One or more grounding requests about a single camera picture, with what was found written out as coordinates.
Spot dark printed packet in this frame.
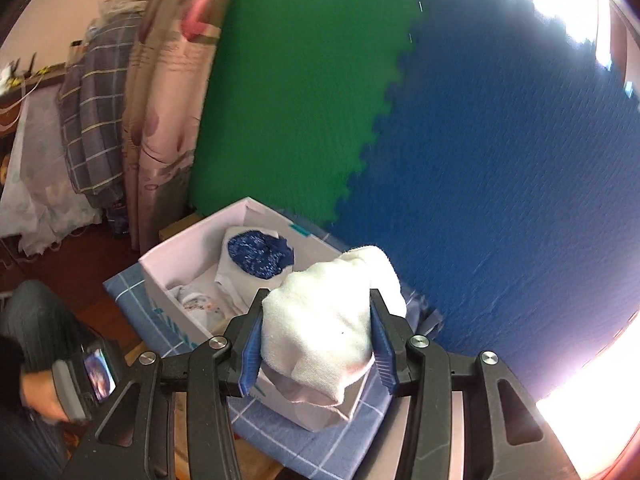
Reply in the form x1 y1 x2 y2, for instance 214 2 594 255
107 200 131 238

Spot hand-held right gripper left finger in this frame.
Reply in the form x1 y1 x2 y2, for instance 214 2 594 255
60 287 273 480

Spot white leaf-print cloth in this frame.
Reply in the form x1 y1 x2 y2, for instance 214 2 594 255
0 95 103 261

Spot blue foam mat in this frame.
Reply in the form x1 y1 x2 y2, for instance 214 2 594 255
325 0 640 401

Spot tan cardboard box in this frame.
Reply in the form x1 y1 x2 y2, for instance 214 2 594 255
159 207 206 243

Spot wooden side table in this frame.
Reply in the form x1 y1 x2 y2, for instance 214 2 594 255
0 60 66 136

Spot wooden window frame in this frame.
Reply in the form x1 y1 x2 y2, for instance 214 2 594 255
597 0 640 111

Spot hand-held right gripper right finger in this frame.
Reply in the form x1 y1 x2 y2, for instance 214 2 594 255
367 287 586 480

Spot green foam mat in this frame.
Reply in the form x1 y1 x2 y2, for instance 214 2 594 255
187 0 436 226

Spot grey sock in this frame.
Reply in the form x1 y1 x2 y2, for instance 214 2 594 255
260 245 408 408

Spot person's left forearm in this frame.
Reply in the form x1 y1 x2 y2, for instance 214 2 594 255
0 405 71 480

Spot cream socks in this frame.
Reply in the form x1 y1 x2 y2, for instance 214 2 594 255
170 280 241 331

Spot person's left hand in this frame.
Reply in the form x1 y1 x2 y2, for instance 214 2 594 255
20 367 71 423

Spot blue checked cloth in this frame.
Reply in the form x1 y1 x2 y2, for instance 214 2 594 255
102 260 446 480

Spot grey plaid blanket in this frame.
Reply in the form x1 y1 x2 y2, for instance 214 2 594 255
57 12 146 208

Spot floral beige curtain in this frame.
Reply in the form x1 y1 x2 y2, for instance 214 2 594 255
122 0 236 253

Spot person's dark trousers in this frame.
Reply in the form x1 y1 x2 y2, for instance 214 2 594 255
0 280 103 391

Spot white shoe box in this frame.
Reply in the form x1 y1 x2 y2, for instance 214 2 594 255
138 197 371 433

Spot cream ruffled cloth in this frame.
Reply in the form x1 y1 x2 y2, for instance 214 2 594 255
102 0 156 16

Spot dark blue sparkly sock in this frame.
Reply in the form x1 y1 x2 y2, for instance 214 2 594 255
227 230 296 278

